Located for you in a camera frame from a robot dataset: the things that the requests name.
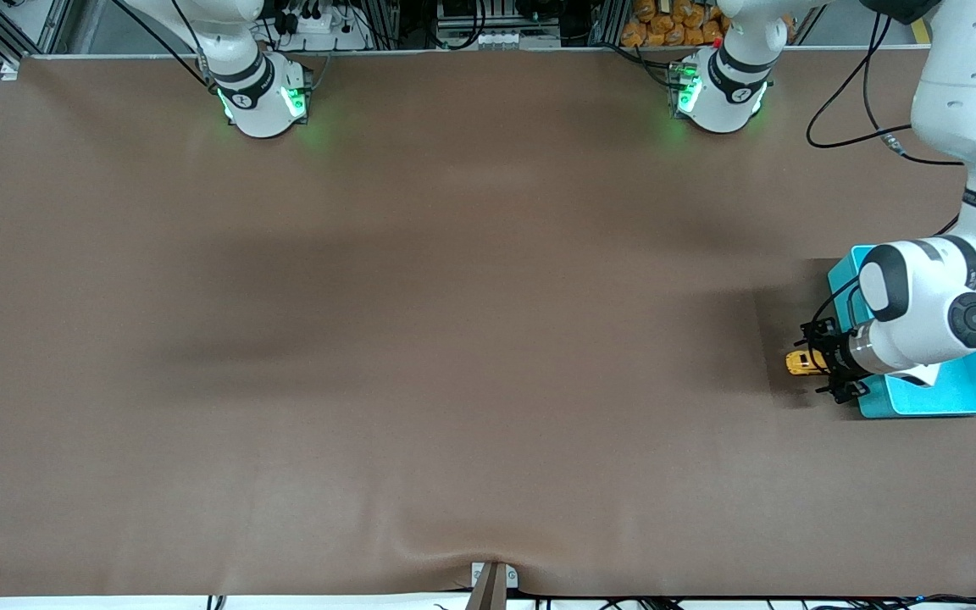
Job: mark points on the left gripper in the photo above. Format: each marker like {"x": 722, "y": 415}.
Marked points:
{"x": 835, "y": 357}

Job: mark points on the yellow beetle toy car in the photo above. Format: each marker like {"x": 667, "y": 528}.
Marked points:
{"x": 803, "y": 363}

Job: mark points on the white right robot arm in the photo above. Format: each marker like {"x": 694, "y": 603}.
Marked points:
{"x": 259, "y": 110}

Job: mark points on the brown table mat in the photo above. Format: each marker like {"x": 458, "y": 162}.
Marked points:
{"x": 454, "y": 381}

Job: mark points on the pile of orange round items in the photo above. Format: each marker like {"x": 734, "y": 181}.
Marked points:
{"x": 666, "y": 25}

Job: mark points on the white power strip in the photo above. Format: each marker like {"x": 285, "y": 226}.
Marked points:
{"x": 327, "y": 34}

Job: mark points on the grey device with white connectors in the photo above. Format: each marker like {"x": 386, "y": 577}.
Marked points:
{"x": 496, "y": 38}

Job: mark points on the aluminium frame profile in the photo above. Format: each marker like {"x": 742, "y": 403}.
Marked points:
{"x": 52, "y": 25}

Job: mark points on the small metal bracket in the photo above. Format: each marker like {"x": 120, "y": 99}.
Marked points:
{"x": 478, "y": 576}

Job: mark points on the brown post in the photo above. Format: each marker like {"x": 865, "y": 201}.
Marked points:
{"x": 488, "y": 597}

